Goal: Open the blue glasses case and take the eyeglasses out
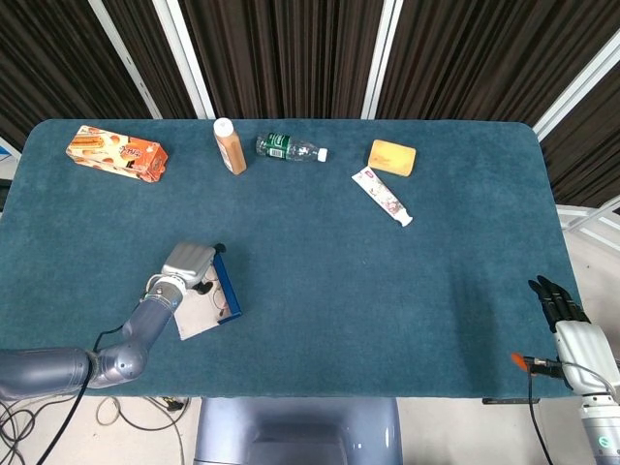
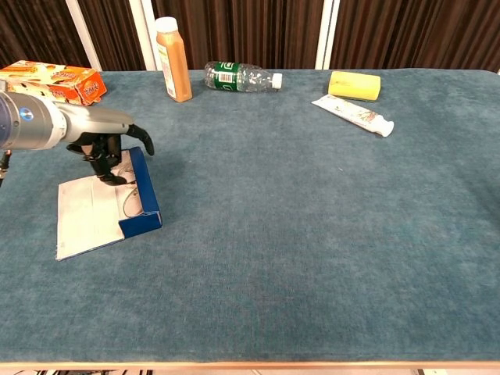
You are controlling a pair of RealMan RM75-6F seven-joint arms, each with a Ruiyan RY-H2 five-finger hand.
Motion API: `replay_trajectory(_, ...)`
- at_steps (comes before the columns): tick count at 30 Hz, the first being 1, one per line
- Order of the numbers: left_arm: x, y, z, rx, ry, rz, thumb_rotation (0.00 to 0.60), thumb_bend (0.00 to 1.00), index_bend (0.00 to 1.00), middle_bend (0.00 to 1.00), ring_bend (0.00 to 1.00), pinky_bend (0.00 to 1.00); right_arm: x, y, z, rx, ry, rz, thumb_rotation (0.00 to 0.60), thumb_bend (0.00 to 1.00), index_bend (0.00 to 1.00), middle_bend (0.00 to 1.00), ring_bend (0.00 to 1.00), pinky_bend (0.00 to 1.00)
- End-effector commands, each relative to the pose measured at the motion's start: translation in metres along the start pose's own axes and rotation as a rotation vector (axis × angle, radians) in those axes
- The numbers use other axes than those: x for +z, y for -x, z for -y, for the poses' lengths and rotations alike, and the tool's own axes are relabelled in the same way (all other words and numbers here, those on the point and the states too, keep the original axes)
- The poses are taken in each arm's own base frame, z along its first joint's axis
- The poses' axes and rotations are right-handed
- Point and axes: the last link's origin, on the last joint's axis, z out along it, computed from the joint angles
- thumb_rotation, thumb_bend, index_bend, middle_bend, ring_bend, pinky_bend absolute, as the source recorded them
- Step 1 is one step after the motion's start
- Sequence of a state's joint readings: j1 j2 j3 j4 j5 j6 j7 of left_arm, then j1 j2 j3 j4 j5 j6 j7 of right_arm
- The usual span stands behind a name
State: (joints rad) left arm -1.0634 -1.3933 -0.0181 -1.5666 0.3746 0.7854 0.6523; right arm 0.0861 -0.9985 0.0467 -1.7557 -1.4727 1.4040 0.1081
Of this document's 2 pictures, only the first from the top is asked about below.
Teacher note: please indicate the blue-grey robot torso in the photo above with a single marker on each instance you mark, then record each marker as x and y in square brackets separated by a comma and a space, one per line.
[298, 431]

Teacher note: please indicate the brown juice bottle white cap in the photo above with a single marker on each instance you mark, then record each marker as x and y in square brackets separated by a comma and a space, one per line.
[231, 147]

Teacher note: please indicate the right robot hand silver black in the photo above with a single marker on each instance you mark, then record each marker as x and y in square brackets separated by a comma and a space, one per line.
[586, 353]

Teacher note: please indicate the white slanted frame post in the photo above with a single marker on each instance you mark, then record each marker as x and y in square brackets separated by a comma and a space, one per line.
[579, 87]

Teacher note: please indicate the white low frame bars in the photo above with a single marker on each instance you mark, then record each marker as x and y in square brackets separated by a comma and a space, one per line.
[588, 225]

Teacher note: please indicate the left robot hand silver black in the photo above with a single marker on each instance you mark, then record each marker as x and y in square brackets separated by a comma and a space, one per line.
[189, 261]

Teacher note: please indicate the white blue board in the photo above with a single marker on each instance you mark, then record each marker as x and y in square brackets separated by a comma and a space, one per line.
[7, 157]

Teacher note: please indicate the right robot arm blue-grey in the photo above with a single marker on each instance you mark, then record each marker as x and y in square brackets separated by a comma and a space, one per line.
[604, 431]

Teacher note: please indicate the wide white frame post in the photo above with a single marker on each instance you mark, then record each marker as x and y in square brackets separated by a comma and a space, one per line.
[186, 60]

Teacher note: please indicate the clear water bottle green label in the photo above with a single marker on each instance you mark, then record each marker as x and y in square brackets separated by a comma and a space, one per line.
[286, 146]

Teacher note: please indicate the thin-framed eyeglasses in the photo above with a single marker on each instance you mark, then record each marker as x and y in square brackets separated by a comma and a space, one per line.
[220, 302]

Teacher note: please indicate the blue pencil case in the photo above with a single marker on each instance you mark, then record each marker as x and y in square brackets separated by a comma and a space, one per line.
[198, 315]

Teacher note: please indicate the yellow sponge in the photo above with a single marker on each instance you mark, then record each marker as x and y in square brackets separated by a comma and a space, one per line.
[391, 157]

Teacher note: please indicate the dark brown pleated curtain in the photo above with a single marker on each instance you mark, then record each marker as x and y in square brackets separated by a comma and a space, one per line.
[290, 53]

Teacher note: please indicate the white toothpaste tube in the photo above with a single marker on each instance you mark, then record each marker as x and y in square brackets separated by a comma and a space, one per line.
[382, 196]

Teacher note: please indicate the teal table cloth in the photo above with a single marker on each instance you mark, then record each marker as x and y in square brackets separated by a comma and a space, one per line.
[339, 290]

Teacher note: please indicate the orange biscuit box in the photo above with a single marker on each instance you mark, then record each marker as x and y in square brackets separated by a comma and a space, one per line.
[116, 152]

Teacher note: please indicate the thin white frame post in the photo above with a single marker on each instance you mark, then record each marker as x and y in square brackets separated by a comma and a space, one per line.
[125, 60]

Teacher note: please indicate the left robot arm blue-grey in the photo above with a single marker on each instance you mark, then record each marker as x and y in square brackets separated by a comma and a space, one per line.
[145, 319]

